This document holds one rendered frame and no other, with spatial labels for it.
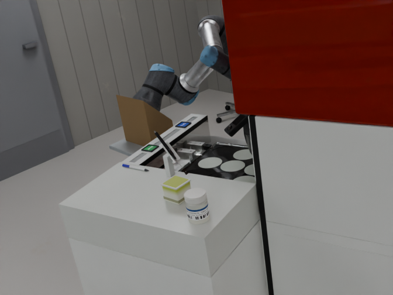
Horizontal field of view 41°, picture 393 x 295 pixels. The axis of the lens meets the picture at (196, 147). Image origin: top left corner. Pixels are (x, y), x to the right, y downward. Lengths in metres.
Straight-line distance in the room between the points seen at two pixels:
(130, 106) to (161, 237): 1.06
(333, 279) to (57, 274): 1.90
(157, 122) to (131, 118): 0.14
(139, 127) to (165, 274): 1.02
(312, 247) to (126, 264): 0.65
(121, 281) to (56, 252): 1.62
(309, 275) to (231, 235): 0.36
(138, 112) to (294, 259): 1.09
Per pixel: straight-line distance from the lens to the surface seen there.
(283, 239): 1.92
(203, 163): 2.20
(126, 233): 1.82
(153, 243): 1.76
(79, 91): 5.05
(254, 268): 1.97
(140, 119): 2.60
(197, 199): 1.63
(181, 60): 5.72
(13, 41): 4.68
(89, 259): 2.04
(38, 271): 3.45
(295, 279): 2.02
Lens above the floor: 1.86
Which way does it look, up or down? 24 degrees down
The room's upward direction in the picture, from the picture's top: 9 degrees counter-clockwise
